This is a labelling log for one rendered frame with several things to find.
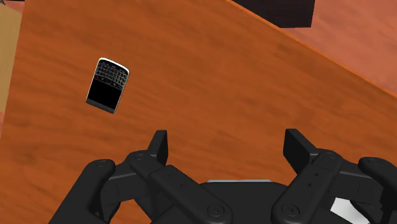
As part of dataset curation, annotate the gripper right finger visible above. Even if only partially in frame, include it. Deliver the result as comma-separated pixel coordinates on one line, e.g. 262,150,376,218
270,128,397,224

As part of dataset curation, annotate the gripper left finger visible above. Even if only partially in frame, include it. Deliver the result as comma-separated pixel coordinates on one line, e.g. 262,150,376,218
48,129,234,224

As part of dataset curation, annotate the black keypad phone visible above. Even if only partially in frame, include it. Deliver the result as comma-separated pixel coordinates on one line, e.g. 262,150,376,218
85,57,130,115

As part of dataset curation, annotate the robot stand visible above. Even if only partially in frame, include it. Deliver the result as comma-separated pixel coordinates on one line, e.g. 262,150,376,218
232,0,316,29

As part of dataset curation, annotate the tan wooden furniture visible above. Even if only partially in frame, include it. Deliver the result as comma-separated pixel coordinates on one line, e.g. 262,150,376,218
0,3,23,116

